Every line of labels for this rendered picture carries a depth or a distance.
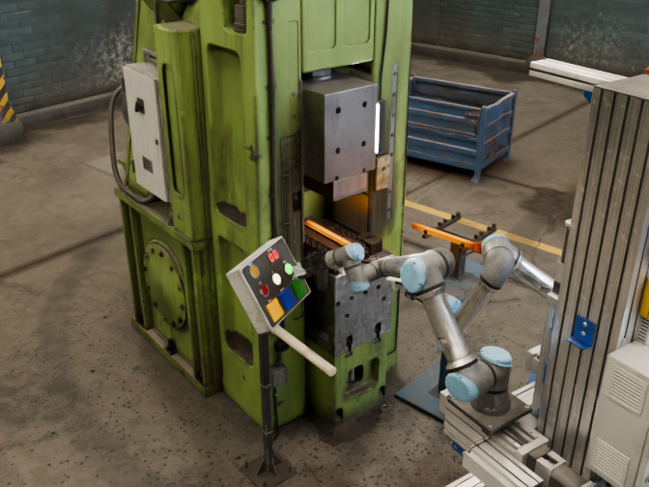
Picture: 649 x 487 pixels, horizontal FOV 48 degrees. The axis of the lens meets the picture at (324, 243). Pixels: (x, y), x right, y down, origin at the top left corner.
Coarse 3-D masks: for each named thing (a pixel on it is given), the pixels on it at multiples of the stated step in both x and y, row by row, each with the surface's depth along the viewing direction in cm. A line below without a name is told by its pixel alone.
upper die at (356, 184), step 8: (304, 176) 343; (352, 176) 333; (360, 176) 336; (304, 184) 345; (312, 184) 340; (320, 184) 335; (328, 184) 330; (336, 184) 329; (344, 184) 332; (352, 184) 335; (360, 184) 338; (320, 192) 337; (328, 192) 332; (336, 192) 330; (344, 192) 334; (352, 192) 337
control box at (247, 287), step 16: (272, 240) 316; (256, 256) 299; (272, 256) 307; (288, 256) 315; (240, 272) 289; (272, 272) 304; (240, 288) 292; (256, 288) 293; (272, 288) 301; (256, 304) 292; (256, 320) 296; (272, 320) 296
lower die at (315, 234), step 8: (312, 216) 383; (304, 224) 373; (320, 224) 374; (304, 232) 367; (312, 232) 367; (320, 232) 365; (336, 232) 366; (304, 240) 361; (312, 240) 361; (320, 240) 359; (328, 240) 359; (352, 240) 359; (304, 248) 361; (312, 248) 356; (320, 248) 353; (336, 248) 351
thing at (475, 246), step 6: (414, 228) 364; (420, 228) 362; (426, 228) 360; (432, 228) 360; (432, 234) 358; (438, 234) 356; (444, 234) 355; (450, 234) 355; (450, 240) 352; (456, 240) 350; (462, 240) 349; (468, 246) 346; (474, 246) 344; (480, 246) 343; (480, 252) 344
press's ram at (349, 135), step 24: (336, 72) 340; (312, 96) 313; (336, 96) 310; (360, 96) 319; (312, 120) 318; (336, 120) 315; (360, 120) 324; (312, 144) 323; (336, 144) 320; (360, 144) 329; (312, 168) 328; (336, 168) 325; (360, 168) 335
